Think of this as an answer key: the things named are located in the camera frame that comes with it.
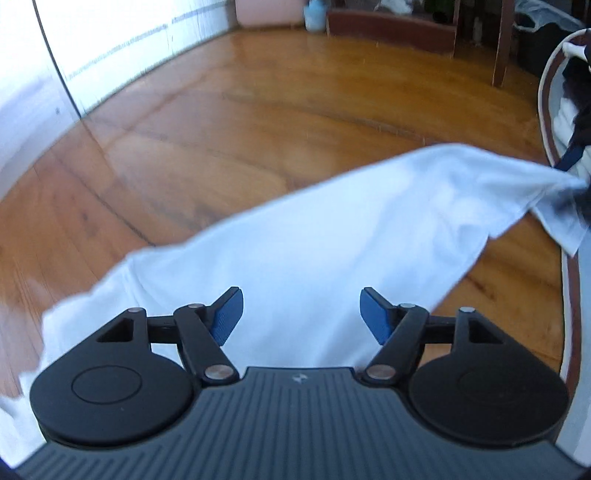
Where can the folded black garment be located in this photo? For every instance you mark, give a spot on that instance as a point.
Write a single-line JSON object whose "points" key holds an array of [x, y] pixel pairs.
{"points": [[577, 64]]}

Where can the light blue spray bottle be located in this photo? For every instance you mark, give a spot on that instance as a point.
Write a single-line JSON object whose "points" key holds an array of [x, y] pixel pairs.
{"points": [[316, 16]]}

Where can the checkered rug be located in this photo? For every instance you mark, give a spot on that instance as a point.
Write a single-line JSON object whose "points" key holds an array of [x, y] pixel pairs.
{"points": [[572, 286]]}

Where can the pink bag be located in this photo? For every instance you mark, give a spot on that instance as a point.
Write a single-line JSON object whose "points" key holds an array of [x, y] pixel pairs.
{"points": [[268, 11]]}

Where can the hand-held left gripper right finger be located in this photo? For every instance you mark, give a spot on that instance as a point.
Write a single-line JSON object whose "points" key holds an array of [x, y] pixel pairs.
{"points": [[374, 316]]}

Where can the white t-shirt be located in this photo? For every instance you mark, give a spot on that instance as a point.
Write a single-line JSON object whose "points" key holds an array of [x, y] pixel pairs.
{"points": [[300, 240]]}

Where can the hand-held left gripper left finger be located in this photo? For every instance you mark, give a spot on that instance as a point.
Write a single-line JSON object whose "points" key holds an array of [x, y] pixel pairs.
{"points": [[228, 316]]}

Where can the dark bin with plastic liner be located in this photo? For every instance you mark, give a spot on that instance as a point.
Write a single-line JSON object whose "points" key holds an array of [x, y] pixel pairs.
{"points": [[535, 46]]}

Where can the dark wooden desk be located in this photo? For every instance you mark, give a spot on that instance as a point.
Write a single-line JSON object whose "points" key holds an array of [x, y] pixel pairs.
{"points": [[392, 30]]}

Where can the folded off-white garment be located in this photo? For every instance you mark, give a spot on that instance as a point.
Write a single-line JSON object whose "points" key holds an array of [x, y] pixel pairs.
{"points": [[565, 120]]}

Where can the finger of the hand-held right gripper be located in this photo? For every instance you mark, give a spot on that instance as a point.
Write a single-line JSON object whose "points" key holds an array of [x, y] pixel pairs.
{"points": [[572, 157], [577, 201]]}

